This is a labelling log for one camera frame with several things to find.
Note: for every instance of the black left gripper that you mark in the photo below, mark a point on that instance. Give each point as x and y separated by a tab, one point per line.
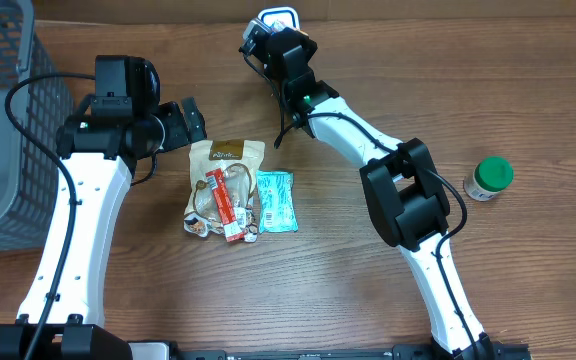
188	122

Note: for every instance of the beige brown snack bag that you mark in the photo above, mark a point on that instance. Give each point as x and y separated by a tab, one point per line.
246	156

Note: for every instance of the red stick snack packet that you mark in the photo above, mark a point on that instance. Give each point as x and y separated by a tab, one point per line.
230	195

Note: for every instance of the teal snack packet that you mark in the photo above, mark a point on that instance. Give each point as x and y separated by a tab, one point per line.
277	208

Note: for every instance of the green lid small jar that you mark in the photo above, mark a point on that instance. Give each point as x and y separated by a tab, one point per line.
488	179

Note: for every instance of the orange small snack packet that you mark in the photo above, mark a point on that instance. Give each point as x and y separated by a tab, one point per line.
278	26

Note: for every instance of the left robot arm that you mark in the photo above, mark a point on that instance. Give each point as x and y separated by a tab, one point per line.
97	149

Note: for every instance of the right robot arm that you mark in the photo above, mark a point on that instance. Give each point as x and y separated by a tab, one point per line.
407	200

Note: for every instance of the grey plastic mesh basket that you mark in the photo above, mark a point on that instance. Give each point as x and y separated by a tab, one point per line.
28	179

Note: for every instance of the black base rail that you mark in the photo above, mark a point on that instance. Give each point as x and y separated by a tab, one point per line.
298	355

